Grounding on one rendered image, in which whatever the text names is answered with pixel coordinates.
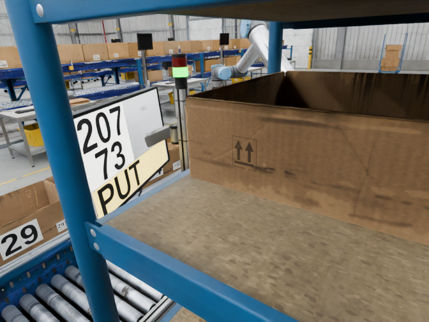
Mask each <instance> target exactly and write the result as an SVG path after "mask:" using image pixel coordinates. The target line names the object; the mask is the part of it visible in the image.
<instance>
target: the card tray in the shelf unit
mask: <svg viewBox="0 0 429 322"><path fill-rule="evenodd" d="M185 101H186V105H185V106H184V107H185V116H186V133H187V141H188V158H189V167H190V177H192V178H196V179H199V180H203V181H207V182H210V183H214V184H217V185H221V186H223V187H227V188H231V189H234V190H238V191H241V192H245V193H248V194H252V195H255V196H259V197H263V198H266V199H270V200H272V201H276V202H279V203H283V204H287V205H290V206H294V207H296V208H301V209H304V210H308V211H312V212H314V213H318V214H321V215H325V216H328V217H332V218H335V219H339V220H343V221H346V222H350V223H353V224H357V225H359V226H363V227H367V228H370V229H374V230H377V231H381V232H383V233H387V234H392V235H395V236H399V237H401V238H405V239H408V240H412V241H415V242H419V243H423V244H426V245H429V74H416V73H366V72H316V71H290V70H288V71H286V72H284V71H280V72H276V73H271V74H268V75H263V76H260V77H256V78H252V79H248V80H243V81H241V82H236V83H233V84H228V85H226V86H221V87H218V88H213V89H209V90H206V91H202V92H199V93H195V94H192V95H188V96H186V98H185Z"/></svg>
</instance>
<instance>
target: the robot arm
mask: <svg viewBox="0 0 429 322"><path fill-rule="evenodd" d="M240 31H241V36H242V38H245V39H246V38H248V39H249V41H250V42H251V43H252V44H251V46H250V47H249V49H248V50H247V51H246V53H245V54H244V56H243V57H242V58H241V60H240V61H239V63H238V64H237V65H235V66H223V65H211V80H212V81H211V82H212V87H213V88H218V87H221V86H223V80H227V79H231V78H237V77H245V76H247V74H248V69H249V67H251V65H252V64H253V62H254V61H255V60H256V59H257V58H258V57H260V58H261V60H262V62H263V64H264V66H265V67H266V69H267V60H268V41H269V22H267V21H258V20H242V21H241V27H240ZM288 70H290V71H295V70H294V69H293V67H292V65H291V64H290V62H289V60H288V59H287V58H286V56H285V54H284V53H283V52H282V66H281V71H284V72H286V71H288ZM213 88H212V89H213Z"/></svg>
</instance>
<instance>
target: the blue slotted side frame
mask: <svg viewBox="0 0 429 322"><path fill-rule="evenodd" d="M71 246H72V242H71V240H70V238H69V239H67V240H65V241H64V242H62V243H60V244H59V245H56V246H55V247H53V248H51V249H50V250H48V251H46V252H44V253H42V254H40V255H39V256H37V257H35V258H34V259H32V260H30V261H28V262H27V263H25V264H23V265H21V266H20V267H18V268H16V269H14V270H12V271H11V272H9V273H7V274H6V275H3V276H2V277H0V322H6V321H5V319H4V318H3V317H2V315H1V313H2V311H3V309H4V308H5V307H7V306H9V305H14V306H16V308H18V310H19V311H20V312H22V311H24V309H23V308H22V307H21V306H20V304H19V301H20V299H21V298H22V297H23V296H24V295H26V294H30V295H32V296H33V297H35V298H36V299H37V300H40V299H41V298H40V297H39V296H38V295H37V294H36V288H37V287H38V286H39V285H41V284H46V285H48V286H49V287H50V288H52V289H53V290H55V289H56V288H55V287H54V286H53V285H52V284H51V282H50V281H51V279H52V277H53V276H55V275H58V274H59V275H62V276H63V277H64V278H65V279H67V280H69V279H70V278H68V277H67V276H66V275H65V273H64V272H65V270H66V269H67V267H69V266H74V267H76V268H78V269H79V267H78V264H77V260H76V257H75V253H74V250H72V251H71V250H70V247H71ZM72 248H73V246H72ZM57 254H59V259H57ZM67 259H68V261H69V264H67V263H66V260H67ZM51 260H52V261H51ZM42 263H45V267H44V268H43V266H42ZM61 266H62V267H61ZM53 268H55V270H56V272H55V273H54V272H53ZM36 269H37V270H36ZM27 272H29V274H30V277H27V274H26V273H27ZM38 277H40V278H41V282H39V280H38ZM10 282H13V287H11V286H10ZM23 287H25V289H26V292H25V293H24V292H23V290H22V288H23ZM2 289H3V290H2ZM16 294H17V295H16ZM7 297H8V299H9V303H6V300H5V298H7Z"/></svg>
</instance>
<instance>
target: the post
mask: <svg viewBox="0 0 429 322"><path fill-rule="evenodd" d="M174 95H175V103H176V118H177V132H178V139H179V154H180V162H181V172H183V171H185V170H187V169H189V168H190V167H189V158H188V141H187V133H186V116H185V107H184V106H185V105H186V101H185V98H186V96H188V95H190V88H188V89H174Z"/></svg>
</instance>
